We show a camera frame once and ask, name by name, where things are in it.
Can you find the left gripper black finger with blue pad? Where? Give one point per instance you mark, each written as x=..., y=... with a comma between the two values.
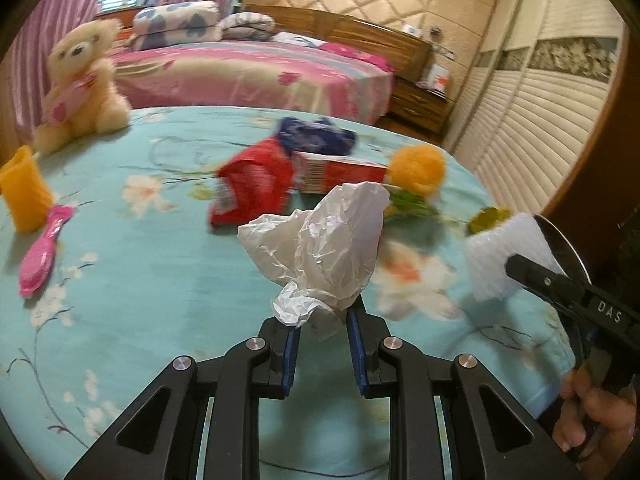
x=448, y=419
x=198, y=419

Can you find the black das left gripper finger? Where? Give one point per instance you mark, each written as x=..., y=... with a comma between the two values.
x=613, y=327

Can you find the white foam fruit net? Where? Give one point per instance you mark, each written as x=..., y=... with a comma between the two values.
x=486, y=253

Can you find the orange foam fruit net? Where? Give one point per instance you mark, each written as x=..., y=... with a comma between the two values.
x=417, y=169

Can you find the white plastic bag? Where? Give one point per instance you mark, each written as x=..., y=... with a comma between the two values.
x=322, y=258

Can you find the red snack packet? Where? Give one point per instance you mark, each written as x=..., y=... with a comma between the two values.
x=255, y=181

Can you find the yellow snack wrapper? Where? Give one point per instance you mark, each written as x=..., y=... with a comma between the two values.
x=487, y=219

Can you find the green drink pouch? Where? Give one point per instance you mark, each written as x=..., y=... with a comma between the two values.
x=404, y=204

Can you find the person's right hand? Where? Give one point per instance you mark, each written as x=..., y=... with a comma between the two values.
x=617, y=413

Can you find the teal floral bedsheet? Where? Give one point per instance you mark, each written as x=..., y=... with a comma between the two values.
x=140, y=277

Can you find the pink hairbrush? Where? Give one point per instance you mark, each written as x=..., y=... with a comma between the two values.
x=37, y=264

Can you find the wooden nightstand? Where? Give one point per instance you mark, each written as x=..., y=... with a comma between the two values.
x=421, y=107

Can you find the white box on nightstand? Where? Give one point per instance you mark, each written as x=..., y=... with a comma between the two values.
x=438, y=78

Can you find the white louvered wardrobe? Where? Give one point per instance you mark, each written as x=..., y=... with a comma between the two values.
x=534, y=94

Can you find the orange foam cup net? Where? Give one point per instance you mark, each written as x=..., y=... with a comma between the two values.
x=25, y=192

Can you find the red white cigarette box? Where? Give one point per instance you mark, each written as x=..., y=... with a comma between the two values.
x=318, y=174

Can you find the wooden headboard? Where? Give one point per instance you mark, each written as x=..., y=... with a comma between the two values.
x=407, y=55

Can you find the dark blue crumpled wrapper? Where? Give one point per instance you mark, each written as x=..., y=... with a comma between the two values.
x=321, y=136

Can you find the pink pillow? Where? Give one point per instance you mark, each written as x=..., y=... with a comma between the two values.
x=359, y=55

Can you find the cream teddy bear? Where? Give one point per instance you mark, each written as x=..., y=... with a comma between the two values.
x=84, y=99

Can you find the pink floral bed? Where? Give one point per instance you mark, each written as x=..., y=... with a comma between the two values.
x=257, y=74

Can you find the white pillow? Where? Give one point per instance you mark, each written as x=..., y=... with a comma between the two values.
x=297, y=40

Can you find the folded grey white quilt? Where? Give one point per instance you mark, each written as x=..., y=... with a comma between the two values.
x=186, y=22

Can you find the folded striped blanket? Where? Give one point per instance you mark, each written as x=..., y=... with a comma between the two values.
x=248, y=26

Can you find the pink curtain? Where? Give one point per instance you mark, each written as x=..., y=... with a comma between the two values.
x=50, y=30

